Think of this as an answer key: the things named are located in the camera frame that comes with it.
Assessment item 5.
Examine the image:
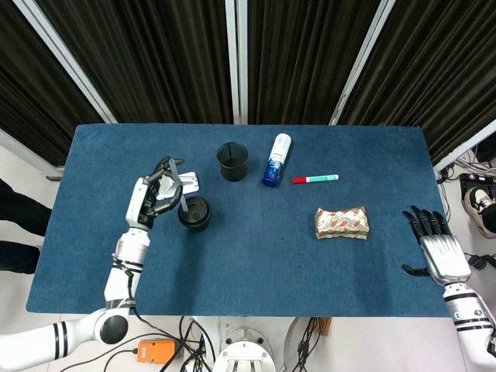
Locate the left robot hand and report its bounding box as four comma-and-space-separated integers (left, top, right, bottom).
125, 156, 184, 229

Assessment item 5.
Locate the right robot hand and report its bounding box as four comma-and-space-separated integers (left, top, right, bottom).
401, 205, 473, 287

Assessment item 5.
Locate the transparent straw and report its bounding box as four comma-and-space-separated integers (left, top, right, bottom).
167, 157, 191, 214

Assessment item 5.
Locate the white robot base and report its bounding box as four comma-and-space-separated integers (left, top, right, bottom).
191, 316, 298, 372

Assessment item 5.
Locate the black lidded coffee cup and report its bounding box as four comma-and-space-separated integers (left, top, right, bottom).
177, 196, 212, 233

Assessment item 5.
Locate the white plastic phone stand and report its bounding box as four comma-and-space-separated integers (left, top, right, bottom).
156, 170, 201, 202

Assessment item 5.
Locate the black and white sneaker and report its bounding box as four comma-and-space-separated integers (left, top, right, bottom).
462, 186, 496, 239

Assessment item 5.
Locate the black mesh pen holder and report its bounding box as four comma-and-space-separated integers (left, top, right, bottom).
215, 142, 250, 183

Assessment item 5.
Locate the beige red printed snack package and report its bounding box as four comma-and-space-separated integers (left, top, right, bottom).
312, 205, 370, 242

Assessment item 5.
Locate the person in black trousers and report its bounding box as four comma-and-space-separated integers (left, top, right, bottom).
0, 178, 52, 274

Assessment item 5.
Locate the blue table cloth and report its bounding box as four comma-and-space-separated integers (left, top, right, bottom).
25, 123, 467, 319

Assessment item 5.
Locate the white and blue bottle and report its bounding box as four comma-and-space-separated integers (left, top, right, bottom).
260, 133, 293, 188

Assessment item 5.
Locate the red capped marker pen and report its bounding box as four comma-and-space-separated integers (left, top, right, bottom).
291, 174, 341, 185

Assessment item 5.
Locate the orange power box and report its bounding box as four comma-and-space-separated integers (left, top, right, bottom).
136, 339, 177, 366

